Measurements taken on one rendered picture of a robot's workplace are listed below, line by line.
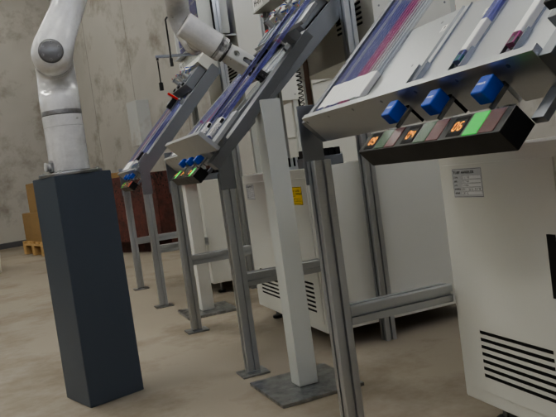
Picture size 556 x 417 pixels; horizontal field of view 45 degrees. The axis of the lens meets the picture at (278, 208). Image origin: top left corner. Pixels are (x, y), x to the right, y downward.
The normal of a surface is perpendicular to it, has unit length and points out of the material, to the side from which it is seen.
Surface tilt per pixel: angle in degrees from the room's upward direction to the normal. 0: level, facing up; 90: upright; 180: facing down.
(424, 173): 90
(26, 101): 90
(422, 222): 90
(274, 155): 90
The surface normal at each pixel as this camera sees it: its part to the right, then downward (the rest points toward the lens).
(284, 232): 0.39, 0.00
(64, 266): -0.76, 0.14
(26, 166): 0.64, -0.04
